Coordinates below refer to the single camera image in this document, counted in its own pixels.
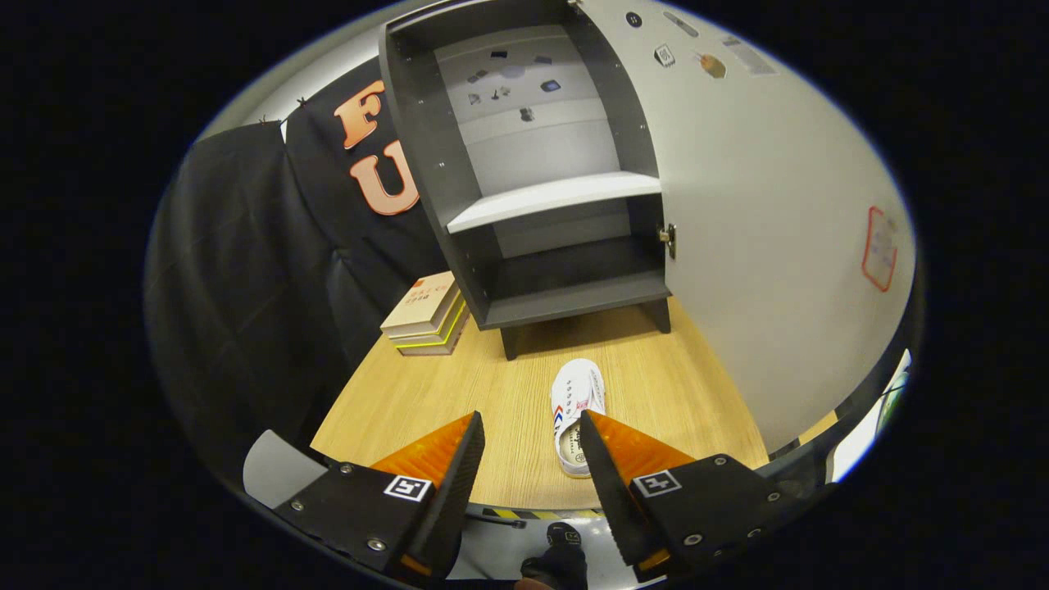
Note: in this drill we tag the dark grey shoe cabinet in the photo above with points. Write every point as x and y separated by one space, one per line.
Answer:
426 147

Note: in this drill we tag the black backdrop cloth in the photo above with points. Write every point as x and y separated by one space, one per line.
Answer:
246 287

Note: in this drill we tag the yellow black hazard tape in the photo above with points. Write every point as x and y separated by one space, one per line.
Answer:
533 514

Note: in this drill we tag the beige cover book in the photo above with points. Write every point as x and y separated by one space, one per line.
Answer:
422 299

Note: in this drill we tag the yellow edged book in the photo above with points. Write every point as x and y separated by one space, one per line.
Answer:
442 334

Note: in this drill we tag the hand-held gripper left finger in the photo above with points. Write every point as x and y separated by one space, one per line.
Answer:
455 500

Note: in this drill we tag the white cabinet shelf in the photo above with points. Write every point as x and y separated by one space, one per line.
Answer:
557 197

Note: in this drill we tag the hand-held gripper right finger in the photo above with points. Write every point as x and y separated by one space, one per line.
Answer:
610 500

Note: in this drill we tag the brass door hinge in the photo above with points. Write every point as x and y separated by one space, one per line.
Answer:
669 240

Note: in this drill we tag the person's black sneaker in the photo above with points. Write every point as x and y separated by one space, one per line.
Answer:
561 557

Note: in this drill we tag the white canvas shoe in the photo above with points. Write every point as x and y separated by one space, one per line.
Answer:
574 401

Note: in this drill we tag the beige shoe cabinet door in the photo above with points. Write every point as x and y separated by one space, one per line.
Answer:
754 246

